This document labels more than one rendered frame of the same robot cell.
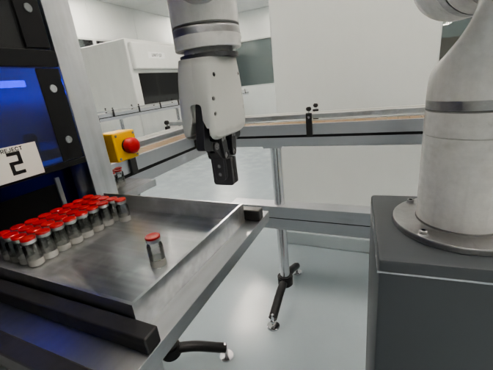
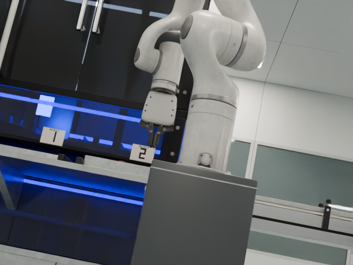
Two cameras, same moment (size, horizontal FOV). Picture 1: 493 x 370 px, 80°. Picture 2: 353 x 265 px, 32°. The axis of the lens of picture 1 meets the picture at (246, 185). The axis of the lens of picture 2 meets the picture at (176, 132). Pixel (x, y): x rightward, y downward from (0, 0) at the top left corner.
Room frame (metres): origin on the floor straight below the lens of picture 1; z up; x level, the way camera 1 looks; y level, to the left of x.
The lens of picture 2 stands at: (-0.24, -1.72, 0.61)
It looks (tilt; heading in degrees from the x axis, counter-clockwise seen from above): 13 degrees up; 68
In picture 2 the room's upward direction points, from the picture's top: 11 degrees clockwise
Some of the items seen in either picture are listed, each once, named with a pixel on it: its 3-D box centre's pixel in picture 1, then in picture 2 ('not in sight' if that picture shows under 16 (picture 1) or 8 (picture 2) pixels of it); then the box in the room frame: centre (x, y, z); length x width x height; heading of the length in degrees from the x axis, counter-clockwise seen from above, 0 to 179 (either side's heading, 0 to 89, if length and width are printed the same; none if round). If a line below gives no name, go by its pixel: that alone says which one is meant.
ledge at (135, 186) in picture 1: (121, 189); not in sight; (0.79, 0.35, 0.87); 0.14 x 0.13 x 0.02; 64
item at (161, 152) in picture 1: (154, 148); (276, 213); (1.08, 0.32, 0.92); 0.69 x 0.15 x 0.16; 154
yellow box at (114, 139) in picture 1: (117, 145); not in sight; (0.76, 0.32, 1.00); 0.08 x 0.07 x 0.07; 64
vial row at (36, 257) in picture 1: (78, 227); not in sight; (0.47, 0.30, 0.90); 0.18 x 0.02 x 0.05; 153
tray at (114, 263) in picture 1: (116, 236); (131, 177); (0.44, 0.22, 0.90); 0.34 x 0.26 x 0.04; 63
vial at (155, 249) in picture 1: (155, 251); not in sight; (0.36, 0.14, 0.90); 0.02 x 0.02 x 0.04
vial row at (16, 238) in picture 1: (70, 225); not in sight; (0.48, 0.32, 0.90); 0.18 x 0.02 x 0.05; 154
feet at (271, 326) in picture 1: (285, 285); not in sight; (1.32, -0.15, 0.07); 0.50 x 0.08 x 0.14; 154
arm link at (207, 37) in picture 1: (208, 42); (165, 89); (0.42, 0.03, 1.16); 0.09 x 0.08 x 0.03; 154
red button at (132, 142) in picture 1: (130, 145); not in sight; (0.74, 0.28, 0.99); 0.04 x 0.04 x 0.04; 64
